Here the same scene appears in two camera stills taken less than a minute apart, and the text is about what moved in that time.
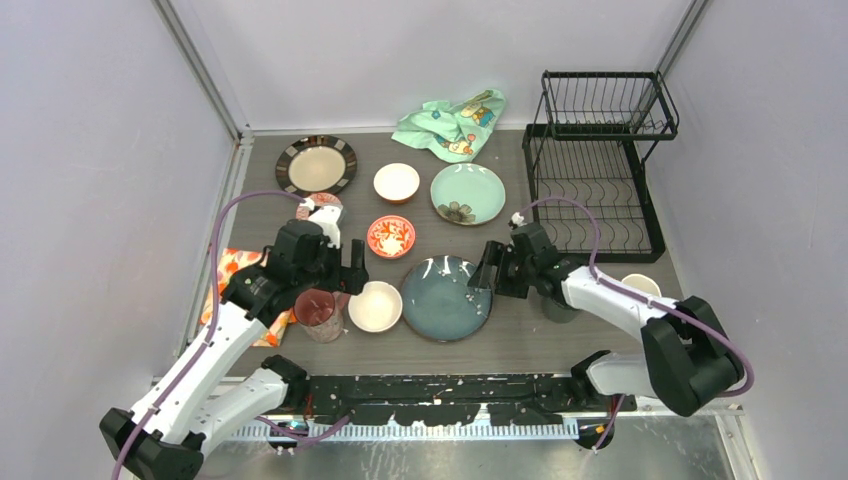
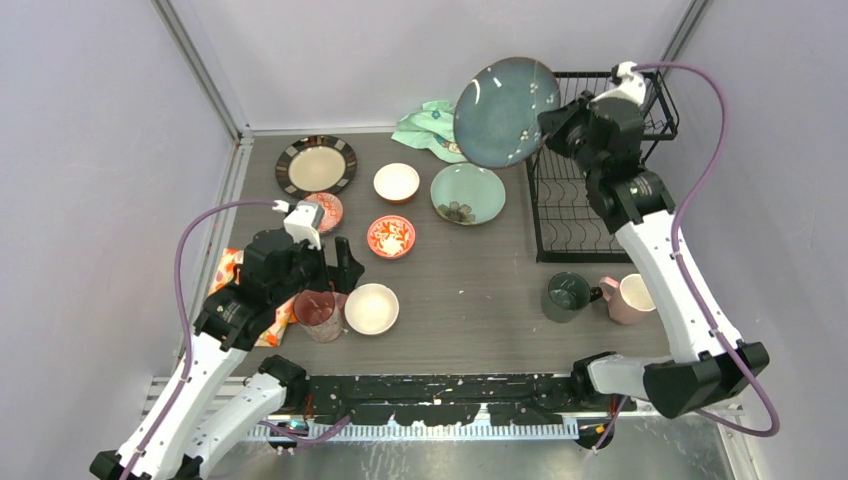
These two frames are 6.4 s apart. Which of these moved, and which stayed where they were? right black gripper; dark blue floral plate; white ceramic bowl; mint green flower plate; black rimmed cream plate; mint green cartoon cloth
Moved: right black gripper; dark blue floral plate
Stayed: black rimmed cream plate; mint green cartoon cloth; white ceramic bowl; mint green flower plate
